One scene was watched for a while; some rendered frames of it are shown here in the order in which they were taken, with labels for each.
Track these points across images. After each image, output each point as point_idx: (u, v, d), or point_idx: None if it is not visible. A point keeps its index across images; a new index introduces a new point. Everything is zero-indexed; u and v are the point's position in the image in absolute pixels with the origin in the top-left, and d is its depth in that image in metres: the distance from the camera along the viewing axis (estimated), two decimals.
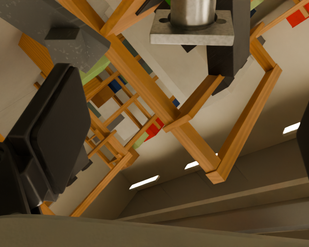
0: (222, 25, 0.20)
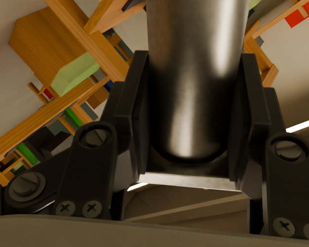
0: None
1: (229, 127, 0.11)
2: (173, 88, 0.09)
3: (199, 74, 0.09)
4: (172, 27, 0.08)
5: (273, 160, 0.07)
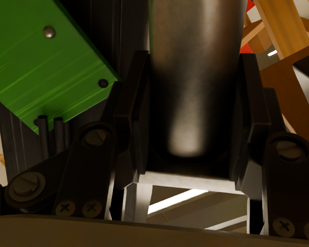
0: None
1: (229, 127, 0.11)
2: (173, 79, 0.09)
3: (198, 62, 0.09)
4: (172, 14, 0.08)
5: (273, 160, 0.07)
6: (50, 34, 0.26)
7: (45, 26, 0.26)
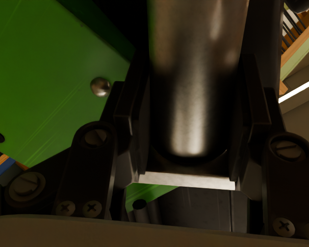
0: None
1: (229, 127, 0.11)
2: (174, 85, 0.09)
3: (199, 68, 0.09)
4: (173, 21, 0.08)
5: (273, 160, 0.07)
6: (102, 91, 0.14)
7: (92, 80, 0.14)
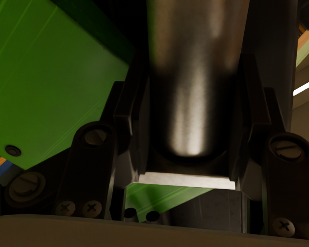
0: None
1: (229, 127, 0.11)
2: (174, 86, 0.09)
3: (200, 70, 0.09)
4: (173, 23, 0.08)
5: (273, 160, 0.07)
6: None
7: None
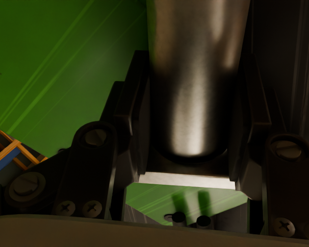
0: None
1: (229, 128, 0.11)
2: (174, 86, 0.09)
3: (200, 71, 0.09)
4: (173, 24, 0.08)
5: (273, 160, 0.07)
6: None
7: None
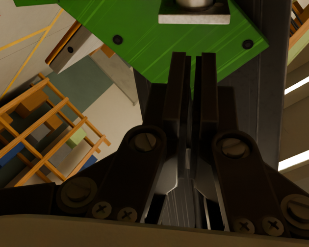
0: (220, 7, 0.23)
1: (192, 126, 0.11)
2: None
3: None
4: None
5: (221, 160, 0.07)
6: None
7: None
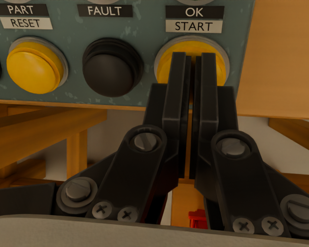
0: None
1: (192, 126, 0.11)
2: None
3: None
4: None
5: (221, 160, 0.07)
6: None
7: None
